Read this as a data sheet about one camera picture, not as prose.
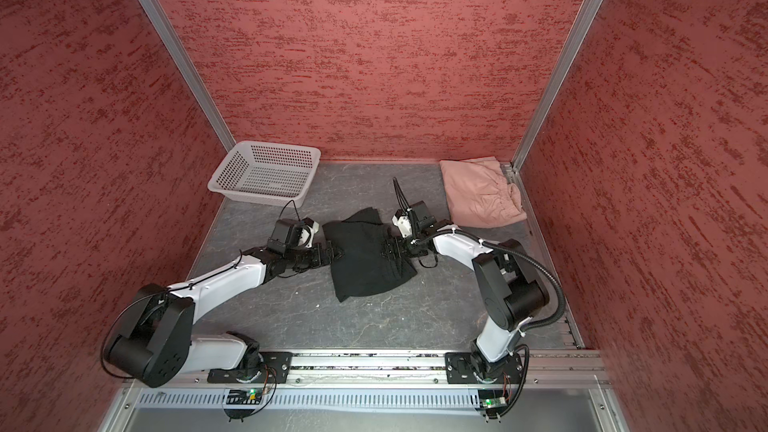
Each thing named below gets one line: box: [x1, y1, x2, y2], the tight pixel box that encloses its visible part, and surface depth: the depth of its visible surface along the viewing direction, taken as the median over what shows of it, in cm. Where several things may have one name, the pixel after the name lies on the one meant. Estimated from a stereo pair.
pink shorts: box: [439, 156, 527, 228], surface depth 109 cm
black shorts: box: [322, 207, 418, 303], surface depth 89 cm
